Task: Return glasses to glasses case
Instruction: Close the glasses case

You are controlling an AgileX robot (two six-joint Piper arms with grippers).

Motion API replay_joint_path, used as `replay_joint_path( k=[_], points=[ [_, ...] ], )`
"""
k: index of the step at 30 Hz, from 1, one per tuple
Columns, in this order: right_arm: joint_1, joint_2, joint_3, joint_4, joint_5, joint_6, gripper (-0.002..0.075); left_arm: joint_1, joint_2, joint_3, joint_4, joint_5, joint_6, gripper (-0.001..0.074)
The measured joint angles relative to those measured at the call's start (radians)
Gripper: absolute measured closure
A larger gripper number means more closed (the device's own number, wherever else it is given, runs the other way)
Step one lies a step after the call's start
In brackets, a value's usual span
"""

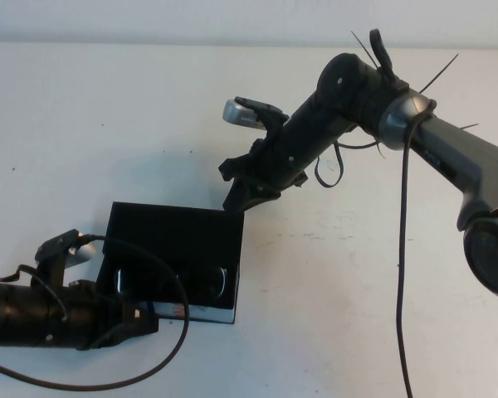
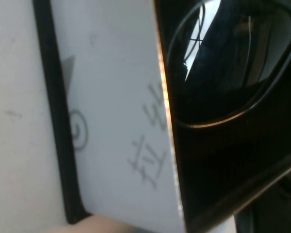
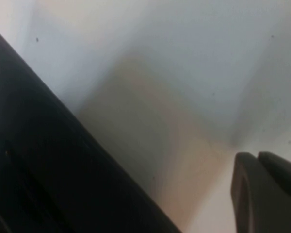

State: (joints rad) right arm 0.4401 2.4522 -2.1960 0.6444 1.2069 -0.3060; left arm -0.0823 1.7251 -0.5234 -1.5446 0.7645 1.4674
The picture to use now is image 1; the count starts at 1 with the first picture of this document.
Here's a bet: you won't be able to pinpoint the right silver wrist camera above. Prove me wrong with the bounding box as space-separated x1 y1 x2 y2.
222 96 286 133

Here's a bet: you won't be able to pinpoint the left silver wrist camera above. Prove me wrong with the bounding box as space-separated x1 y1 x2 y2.
35 228 100 266

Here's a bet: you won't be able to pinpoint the black printed glasses case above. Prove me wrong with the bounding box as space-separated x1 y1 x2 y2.
95 201 246 324

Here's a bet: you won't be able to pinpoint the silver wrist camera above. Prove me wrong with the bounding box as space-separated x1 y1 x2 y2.
222 96 286 133
35 228 100 266

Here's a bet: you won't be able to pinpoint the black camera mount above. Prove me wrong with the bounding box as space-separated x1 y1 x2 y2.
248 109 291 154
37 248 70 291

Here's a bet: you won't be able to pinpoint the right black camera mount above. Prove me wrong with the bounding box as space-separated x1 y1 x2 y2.
248 109 291 154

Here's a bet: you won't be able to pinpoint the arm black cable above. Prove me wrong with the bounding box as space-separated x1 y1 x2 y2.
314 28 437 398
0 234 191 393

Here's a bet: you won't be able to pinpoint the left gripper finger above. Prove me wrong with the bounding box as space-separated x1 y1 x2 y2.
123 304 159 335
86 323 129 349

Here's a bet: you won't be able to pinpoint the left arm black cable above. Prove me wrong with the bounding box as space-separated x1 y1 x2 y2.
0 234 191 393

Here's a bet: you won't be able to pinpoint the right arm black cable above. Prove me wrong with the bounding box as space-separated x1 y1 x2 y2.
314 28 437 398

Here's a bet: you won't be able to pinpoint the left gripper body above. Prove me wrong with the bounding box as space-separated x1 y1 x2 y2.
64 279 128 348

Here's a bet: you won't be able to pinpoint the black framed glasses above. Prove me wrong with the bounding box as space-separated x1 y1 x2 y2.
113 266 228 300

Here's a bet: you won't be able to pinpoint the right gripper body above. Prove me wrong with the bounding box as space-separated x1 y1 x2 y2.
217 136 310 192

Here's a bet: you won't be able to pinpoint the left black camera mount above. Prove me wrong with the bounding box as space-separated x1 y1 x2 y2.
37 248 70 291

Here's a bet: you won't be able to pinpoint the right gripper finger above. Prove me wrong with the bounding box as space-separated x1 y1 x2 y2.
222 179 251 211
243 187 282 209

